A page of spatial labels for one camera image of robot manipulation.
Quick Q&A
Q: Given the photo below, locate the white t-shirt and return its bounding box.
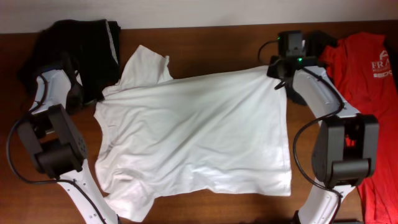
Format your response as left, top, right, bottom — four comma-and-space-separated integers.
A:
94, 46, 292, 222

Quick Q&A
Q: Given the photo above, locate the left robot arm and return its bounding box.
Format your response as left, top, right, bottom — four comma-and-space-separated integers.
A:
10, 68, 120, 223

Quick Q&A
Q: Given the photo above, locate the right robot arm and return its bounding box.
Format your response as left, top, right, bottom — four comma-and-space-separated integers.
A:
267, 56, 379, 224

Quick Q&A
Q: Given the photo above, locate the dark green t-shirt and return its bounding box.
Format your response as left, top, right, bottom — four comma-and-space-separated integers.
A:
297, 30, 397, 107

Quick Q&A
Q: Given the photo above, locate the red printed t-shirt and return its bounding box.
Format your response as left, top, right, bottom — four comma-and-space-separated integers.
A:
320, 32, 397, 223

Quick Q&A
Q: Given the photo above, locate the folded black garment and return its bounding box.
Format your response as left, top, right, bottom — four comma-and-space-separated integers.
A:
17, 19, 121, 105

